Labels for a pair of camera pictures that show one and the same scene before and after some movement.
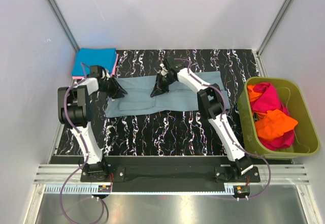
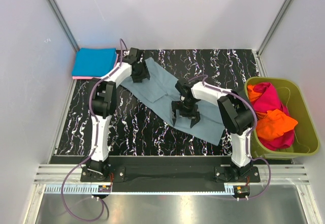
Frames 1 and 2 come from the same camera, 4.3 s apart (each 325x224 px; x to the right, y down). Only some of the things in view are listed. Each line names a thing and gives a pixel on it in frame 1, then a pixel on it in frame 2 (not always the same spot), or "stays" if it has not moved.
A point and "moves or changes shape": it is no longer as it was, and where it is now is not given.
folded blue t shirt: (85, 57) stays
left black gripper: (116, 93) to (145, 74)
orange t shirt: (270, 123) stays
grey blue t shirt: (138, 100) moves or changes shape
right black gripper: (157, 92) to (177, 105)
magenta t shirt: (268, 101) stays
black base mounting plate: (172, 170) stays
